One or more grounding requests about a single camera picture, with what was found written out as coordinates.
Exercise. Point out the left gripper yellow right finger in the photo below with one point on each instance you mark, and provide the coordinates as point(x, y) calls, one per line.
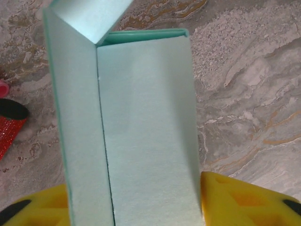
point(247, 204)

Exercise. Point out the pink toy microphone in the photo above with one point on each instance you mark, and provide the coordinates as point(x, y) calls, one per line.
point(3, 88)

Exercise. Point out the light teal paper box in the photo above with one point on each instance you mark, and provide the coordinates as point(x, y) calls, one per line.
point(145, 117)

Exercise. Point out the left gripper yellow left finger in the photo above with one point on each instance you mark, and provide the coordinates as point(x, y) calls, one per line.
point(35, 209)

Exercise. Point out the red glitter tube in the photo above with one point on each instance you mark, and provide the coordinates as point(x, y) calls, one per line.
point(9, 131)

